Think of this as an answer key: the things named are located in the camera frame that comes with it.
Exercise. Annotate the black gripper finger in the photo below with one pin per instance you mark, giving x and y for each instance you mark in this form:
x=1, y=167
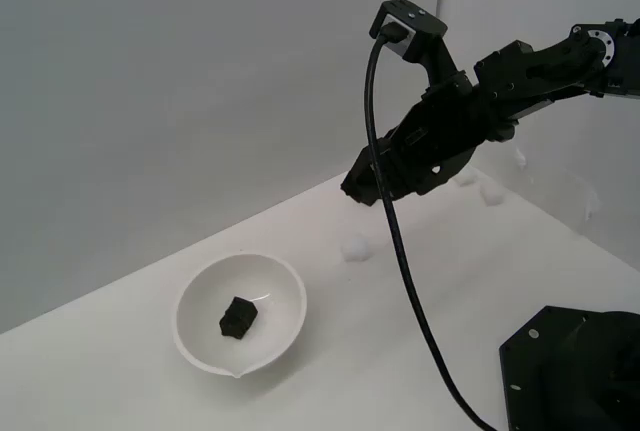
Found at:
x=357, y=168

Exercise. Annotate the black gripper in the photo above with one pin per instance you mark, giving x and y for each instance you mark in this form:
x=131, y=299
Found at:
x=525, y=76

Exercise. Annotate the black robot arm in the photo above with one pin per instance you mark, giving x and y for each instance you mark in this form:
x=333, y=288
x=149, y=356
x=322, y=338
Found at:
x=625, y=66

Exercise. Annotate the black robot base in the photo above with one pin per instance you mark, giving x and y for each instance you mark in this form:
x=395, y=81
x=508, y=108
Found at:
x=565, y=376

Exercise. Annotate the small white foam box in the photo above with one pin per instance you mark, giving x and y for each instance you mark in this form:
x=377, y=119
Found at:
x=356, y=248
x=492, y=193
x=467, y=180

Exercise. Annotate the white ceramic bowl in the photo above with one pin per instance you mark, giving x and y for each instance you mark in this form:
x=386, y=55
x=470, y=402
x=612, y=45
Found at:
x=280, y=296

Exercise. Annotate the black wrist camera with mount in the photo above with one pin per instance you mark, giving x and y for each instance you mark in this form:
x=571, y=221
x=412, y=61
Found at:
x=415, y=21

